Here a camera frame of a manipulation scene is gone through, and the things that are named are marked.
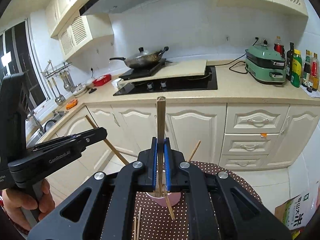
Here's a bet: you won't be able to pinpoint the round metal pot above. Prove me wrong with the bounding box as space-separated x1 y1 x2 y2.
44 120 58 133

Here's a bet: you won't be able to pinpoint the green electric cooker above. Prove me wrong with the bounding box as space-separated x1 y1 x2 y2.
244 44 287 85

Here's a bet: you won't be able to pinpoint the thin wooden chopstick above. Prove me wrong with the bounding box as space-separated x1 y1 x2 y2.
156 96 166 196
84 115 130 166
162 185 176 220
187 140 201 162

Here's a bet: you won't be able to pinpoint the black induction cooker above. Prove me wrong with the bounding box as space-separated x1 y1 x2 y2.
119 58 167 80

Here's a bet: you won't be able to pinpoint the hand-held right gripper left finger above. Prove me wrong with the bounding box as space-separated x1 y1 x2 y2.
27 136 158 240

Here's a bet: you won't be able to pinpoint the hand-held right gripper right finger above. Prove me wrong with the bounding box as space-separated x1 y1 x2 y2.
164 137 293 240

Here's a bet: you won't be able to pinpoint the black power cable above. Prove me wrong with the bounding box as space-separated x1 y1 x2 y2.
229 39 259 75

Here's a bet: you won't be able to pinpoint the steel wok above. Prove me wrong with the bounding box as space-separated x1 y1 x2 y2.
109 46 169 70

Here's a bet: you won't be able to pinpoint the metal kitchen faucet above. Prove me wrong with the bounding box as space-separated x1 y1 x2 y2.
27 106 45 133

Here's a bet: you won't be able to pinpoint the stainless steel sink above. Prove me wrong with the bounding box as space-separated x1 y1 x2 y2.
26 110 69 147

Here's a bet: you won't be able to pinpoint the green bottle yellow cap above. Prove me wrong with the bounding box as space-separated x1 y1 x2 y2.
291 49 303 88

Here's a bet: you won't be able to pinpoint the red plastic container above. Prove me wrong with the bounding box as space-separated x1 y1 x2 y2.
92 74 112 87

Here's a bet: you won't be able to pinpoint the stack of metal bowls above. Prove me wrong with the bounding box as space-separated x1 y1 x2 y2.
73 84 88 98

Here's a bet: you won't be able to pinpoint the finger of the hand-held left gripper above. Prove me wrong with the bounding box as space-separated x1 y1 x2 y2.
31 134 78 152
32 127 108 156

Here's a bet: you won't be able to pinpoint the bunch of wooden chopsticks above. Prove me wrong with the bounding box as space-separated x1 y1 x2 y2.
133 206 142 240

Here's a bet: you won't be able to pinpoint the printed cardboard box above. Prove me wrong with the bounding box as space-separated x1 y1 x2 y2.
274 187 319 233

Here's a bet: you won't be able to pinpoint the metal serving spoon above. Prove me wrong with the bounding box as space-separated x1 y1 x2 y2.
60 71 73 92

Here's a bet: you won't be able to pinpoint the wok lid black knob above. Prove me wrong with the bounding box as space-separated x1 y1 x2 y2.
125 47 157 61

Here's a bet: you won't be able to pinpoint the metal slotted ladle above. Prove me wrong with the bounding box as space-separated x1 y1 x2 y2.
51 77 66 105

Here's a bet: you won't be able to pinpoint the red drink bottle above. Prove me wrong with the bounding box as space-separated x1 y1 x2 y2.
274 36 285 58

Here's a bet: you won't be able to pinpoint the white framed window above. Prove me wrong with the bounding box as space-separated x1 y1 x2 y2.
0 19 50 110

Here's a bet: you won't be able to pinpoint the dark soy sauce bottle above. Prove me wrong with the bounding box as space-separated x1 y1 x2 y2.
302 50 312 88

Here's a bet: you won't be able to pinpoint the cream upper wall cabinets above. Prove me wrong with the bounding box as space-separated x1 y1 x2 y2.
45 0 110 38

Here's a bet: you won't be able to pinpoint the person's left hand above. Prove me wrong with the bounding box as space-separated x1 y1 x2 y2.
0 179 52 232

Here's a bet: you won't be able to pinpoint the beige stone board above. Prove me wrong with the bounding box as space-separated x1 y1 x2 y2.
117 59 208 87

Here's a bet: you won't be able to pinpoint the black glass gas hob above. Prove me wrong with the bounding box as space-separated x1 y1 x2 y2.
113 66 218 96

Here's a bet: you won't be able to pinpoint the pink cup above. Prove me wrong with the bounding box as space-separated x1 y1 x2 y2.
146 191 181 207

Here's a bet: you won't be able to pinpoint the metal wall utensil rack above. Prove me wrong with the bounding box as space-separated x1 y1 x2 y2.
41 60 73 80

